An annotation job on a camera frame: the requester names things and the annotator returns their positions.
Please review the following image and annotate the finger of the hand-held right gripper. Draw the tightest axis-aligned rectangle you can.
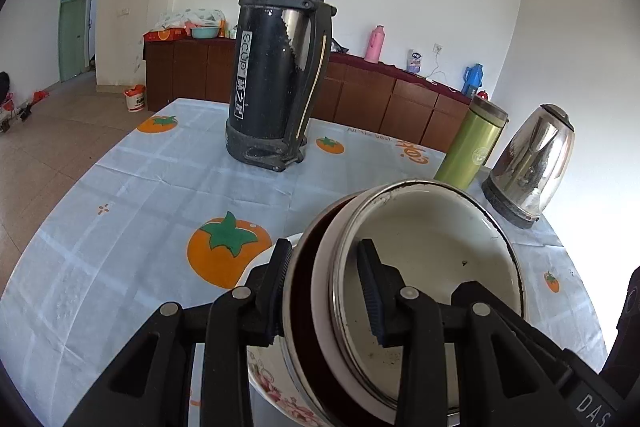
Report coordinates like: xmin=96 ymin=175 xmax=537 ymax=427
xmin=450 ymin=280 xmax=571 ymax=373

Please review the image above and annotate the green door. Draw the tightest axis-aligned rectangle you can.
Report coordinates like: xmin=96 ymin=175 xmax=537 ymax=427
xmin=57 ymin=0 xmax=91 ymax=82

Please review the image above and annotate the white plastic bucket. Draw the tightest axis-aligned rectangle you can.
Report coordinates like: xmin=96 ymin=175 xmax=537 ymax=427
xmin=124 ymin=85 xmax=147 ymax=112

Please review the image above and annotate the brown wooden sideboard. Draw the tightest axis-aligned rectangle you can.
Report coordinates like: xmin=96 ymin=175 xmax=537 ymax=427
xmin=142 ymin=38 xmax=473 ymax=154

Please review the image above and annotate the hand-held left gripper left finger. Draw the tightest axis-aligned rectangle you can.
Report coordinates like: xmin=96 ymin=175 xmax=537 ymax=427
xmin=65 ymin=238 xmax=293 ymax=427

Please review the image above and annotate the white enamel bowl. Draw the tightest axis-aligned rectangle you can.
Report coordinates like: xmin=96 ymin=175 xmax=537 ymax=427
xmin=310 ymin=179 xmax=526 ymax=413

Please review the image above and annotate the mesh food cover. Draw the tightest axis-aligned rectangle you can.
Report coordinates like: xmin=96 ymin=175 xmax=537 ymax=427
xmin=152 ymin=8 xmax=226 ymax=32

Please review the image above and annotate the orange fruit box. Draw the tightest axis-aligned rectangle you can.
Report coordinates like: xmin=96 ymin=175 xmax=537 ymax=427
xmin=143 ymin=27 xmax=191 ymax=44

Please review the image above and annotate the stainless steel bowl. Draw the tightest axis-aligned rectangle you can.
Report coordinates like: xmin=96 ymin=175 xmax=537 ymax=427
xmin=277 ymin=187 xmax=466 ymax=427

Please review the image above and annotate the white cable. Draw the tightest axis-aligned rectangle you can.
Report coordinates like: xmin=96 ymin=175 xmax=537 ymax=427
xmin=422 ymin=54 xmax=451 ymax=85

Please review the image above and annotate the green thermos bottle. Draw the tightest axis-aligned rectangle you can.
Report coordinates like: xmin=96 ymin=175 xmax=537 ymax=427
xmin=433 ymin=96 xmax=510 ymax=192

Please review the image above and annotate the stainless electric kettle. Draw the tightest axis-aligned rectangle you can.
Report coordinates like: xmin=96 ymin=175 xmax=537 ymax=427
xmin=481 ymin=104 xmax=576 ymax=229

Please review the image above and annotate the large black thermos flask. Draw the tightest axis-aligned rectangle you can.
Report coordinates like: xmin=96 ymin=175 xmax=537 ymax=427
xmin=225 ymin=0 xmax=343 ymax=172

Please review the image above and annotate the blue thermos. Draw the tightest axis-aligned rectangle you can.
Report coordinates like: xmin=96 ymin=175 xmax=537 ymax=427
xmin=461 ymin=63 xmax=485 ymax=96

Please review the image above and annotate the pink thermos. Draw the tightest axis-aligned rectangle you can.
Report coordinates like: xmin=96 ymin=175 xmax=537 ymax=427
xmin=364 ymin=25 xmax=385 ymax=64

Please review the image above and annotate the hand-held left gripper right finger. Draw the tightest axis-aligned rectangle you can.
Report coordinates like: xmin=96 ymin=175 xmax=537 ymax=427
xmin=357 ymin=238 xmax=571 ymax=427

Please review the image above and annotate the pink floral plate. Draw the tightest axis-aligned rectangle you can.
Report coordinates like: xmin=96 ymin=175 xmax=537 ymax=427
xmin=247 ymin=232 xmax=351 ymax=427

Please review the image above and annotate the red plastic bowl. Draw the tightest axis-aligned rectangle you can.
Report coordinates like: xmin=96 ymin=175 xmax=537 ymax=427
xmin=287 ymin=202 xmax=401 ymax=427

